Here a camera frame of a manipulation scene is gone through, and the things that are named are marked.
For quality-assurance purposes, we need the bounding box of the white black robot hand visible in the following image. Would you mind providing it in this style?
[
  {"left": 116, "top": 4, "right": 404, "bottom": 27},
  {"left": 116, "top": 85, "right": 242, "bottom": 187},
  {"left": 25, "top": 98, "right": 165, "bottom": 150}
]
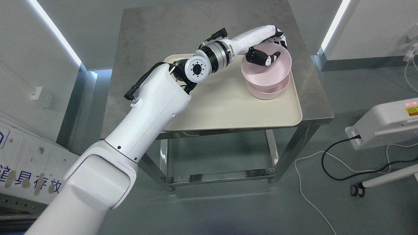
[{"left": 223, "top": 25, "right": 288, "bottom": 67}]

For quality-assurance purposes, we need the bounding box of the pink bowl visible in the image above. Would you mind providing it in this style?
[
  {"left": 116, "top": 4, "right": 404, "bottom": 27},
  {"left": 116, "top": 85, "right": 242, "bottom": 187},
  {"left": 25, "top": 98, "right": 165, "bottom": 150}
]
[
  {"left": 241, "top": 43, "right": 292, "bottom": 89},
  {"left": 246, "top": 74, "right": 291, "bottom": 100}
]

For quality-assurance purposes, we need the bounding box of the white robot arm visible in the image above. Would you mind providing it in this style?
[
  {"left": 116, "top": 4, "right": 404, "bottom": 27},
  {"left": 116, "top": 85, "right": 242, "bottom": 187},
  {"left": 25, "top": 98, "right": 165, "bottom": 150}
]
[{"left": 26, "top": 29, "right": 248, "bottom": 235}]

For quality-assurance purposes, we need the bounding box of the cream plastic tray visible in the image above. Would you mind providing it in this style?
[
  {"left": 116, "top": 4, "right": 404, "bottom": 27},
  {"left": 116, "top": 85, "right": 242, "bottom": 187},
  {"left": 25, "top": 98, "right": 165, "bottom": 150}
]
[{"left": 164, "top": 55, "right": 303, "bottom": 132}]

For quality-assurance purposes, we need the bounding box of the stainless steel table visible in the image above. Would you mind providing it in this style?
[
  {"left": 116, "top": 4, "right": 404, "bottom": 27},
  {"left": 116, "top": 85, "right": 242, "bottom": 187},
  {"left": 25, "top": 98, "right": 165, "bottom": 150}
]
[{"left": 102, "top": 0, "right": 334, "bottom": 183}]

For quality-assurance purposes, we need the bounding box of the white device box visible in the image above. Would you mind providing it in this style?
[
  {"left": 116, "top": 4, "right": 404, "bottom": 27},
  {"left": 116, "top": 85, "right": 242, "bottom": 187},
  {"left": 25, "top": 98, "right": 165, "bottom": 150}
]
[{"left": 345, "top": 98, "right": 418, "bottom": 150}]

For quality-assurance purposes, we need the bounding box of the white stand leg with caster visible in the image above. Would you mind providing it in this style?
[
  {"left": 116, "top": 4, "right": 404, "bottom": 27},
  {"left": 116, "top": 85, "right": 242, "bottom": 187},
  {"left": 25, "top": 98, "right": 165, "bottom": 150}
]
[{"left": 350, "top": 164, "right": 418, "bottom": 198}]

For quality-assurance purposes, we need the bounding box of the white sign board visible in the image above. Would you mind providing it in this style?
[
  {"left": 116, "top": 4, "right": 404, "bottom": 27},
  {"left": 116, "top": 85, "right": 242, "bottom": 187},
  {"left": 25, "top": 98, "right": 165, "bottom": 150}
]
[{"left": 0, "top": 116, "right": 79, "bottom": 204}]

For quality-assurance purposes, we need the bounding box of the white cable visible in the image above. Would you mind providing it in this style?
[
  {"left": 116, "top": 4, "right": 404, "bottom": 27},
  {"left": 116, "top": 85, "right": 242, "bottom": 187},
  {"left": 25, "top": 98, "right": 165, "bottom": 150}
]
[{"left": 294, "top": 143, "right": 418, "bottom": 235}]

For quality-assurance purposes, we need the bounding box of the black power cable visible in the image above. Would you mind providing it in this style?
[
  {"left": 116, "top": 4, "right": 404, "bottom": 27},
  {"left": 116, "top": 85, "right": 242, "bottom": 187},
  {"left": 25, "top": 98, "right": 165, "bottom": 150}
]
[{"left": 321, "top": 136, "right": 418, "bottom": 180}]

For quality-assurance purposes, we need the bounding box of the white wall plug adapter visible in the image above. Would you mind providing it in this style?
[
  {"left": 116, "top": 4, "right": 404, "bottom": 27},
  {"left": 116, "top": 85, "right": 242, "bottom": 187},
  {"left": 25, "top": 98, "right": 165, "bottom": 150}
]
[{"left": 402, "top": 36, "right": 418, "bottom": 62}]

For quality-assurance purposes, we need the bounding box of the white wall socket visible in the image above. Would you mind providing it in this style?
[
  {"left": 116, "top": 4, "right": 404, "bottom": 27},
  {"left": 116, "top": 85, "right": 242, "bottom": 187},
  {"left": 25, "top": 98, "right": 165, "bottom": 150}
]
[{"left": 29, "top": 86, "right": 53, "bottom": 109}]

